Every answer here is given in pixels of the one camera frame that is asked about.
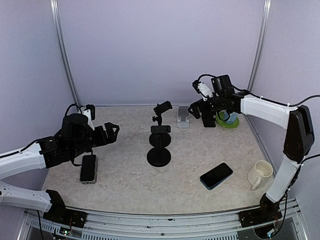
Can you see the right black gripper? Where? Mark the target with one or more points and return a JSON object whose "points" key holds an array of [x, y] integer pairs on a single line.
{"points": [[195, 109]]}

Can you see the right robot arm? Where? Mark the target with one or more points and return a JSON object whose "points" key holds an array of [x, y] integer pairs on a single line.
{"points": [[295, 120]]}

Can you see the right aluminium frame post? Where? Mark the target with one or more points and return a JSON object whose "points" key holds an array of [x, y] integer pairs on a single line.
{"points": [[260, 44]]}

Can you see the aluminium frame post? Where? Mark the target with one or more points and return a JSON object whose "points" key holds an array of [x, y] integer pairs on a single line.
{"points": [[260, 44], [54, 6]]}

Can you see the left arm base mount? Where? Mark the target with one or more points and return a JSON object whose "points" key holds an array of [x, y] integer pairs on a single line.
{"points": [[59, 213]]}

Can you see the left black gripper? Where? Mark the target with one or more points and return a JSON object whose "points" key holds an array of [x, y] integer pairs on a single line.
{"points": [[111, 137]]}

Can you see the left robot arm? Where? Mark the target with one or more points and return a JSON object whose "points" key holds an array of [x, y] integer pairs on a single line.
{"points": [[77, 136]]}

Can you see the left aluminium frame post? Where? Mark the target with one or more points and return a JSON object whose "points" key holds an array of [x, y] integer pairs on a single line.
{"points": [[54, 6]]}

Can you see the rear black round-base stand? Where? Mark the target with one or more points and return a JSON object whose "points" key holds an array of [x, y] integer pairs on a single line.
{"points": [[160, 132]]}

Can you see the green saucer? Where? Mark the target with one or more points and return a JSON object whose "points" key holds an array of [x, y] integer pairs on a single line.
{"points": [[219, 121]]}

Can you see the cream ceramic mug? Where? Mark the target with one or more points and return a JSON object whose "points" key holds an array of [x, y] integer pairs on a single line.
{"points": [[259, 174]]}

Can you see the blue phone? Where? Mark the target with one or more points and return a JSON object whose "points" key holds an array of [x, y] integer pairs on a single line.
{"points": [[215, 176]]}

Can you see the white folding phone stand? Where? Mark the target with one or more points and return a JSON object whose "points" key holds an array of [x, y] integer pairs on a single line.
{"points": [[183, 116]]}

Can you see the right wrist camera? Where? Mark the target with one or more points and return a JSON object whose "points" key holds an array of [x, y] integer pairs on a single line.
{"points": [[203, 90]]}

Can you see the light blue mug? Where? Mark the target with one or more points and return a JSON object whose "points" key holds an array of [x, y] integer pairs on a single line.
{"points": [[229, 118]]}

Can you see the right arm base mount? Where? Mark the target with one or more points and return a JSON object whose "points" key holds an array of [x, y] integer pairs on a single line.
{"points": [[266, 212]]}

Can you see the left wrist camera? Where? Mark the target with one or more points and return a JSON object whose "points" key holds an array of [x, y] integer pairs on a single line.
{"points": [[90, 112]]}

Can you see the phone in clear case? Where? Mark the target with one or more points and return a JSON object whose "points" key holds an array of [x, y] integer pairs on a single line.
{"points": [[89, 169]]}

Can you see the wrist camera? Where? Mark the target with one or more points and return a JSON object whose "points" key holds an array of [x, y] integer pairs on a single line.
{"points": [[90, 112], [203, 90]]}

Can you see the black folding phone stand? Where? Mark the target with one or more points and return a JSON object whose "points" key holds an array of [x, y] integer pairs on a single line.
{"points": [[208, 120]]}

